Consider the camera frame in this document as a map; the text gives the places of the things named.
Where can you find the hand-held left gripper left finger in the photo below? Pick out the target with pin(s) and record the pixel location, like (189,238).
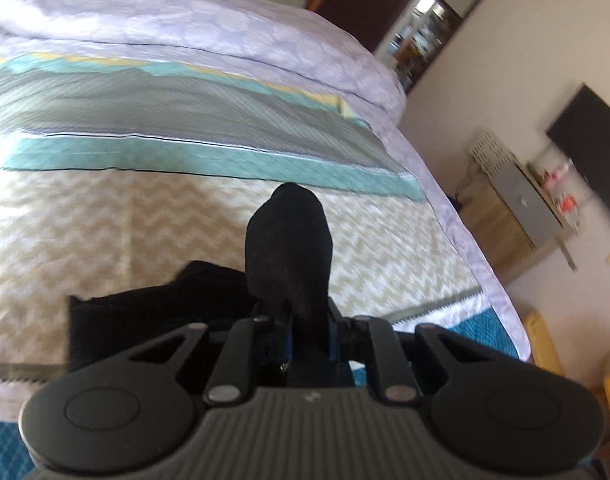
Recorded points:
(280,346)

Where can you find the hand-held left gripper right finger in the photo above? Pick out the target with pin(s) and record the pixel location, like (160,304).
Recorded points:
(334,340)

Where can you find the black pants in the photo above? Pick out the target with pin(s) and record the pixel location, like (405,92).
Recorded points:
(290,240)

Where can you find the lavender bed sheet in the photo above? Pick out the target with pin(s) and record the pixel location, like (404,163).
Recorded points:
(465,240)

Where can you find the bed with patterned quilt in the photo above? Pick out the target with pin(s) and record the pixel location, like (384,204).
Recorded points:
(135,220)

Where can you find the wooden cabinet with grey drawer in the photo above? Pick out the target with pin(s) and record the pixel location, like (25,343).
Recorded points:
(495,230)

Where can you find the pink pump bottle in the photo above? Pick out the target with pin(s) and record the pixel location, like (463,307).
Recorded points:
(556,175)

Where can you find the lavender duvet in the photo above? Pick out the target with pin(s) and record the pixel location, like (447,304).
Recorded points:
(160,15)

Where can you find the black wall television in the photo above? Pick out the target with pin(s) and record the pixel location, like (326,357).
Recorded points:
(595,130)

